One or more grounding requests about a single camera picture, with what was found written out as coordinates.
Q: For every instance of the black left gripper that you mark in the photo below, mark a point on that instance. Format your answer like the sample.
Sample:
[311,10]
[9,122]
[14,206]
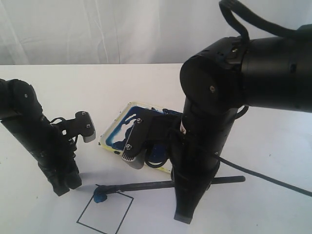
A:
[59,167]

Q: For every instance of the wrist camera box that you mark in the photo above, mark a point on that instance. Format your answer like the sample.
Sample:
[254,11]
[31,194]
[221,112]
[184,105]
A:
[148,141]
[82,125]

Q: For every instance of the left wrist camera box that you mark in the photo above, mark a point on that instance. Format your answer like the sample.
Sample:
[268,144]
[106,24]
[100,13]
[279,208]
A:
[82,125]

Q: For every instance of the white backdrop curtain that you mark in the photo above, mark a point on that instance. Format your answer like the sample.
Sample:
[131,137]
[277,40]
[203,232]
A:
[34,32]

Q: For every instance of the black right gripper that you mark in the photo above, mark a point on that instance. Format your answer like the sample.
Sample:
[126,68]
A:
[195,164]

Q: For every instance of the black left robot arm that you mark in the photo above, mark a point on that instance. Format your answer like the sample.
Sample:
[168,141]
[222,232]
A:
[22,115]

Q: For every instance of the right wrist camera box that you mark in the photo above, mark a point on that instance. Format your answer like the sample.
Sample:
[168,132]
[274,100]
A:
[148,141]

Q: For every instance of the white paint tray blue paint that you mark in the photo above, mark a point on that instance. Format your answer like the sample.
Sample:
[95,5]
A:
[115,138]

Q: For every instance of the black paintbrush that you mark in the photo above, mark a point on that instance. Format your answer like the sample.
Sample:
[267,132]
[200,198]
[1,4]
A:
[101,192]

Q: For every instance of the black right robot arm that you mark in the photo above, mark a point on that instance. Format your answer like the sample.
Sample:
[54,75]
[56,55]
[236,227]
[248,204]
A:
[271,73]

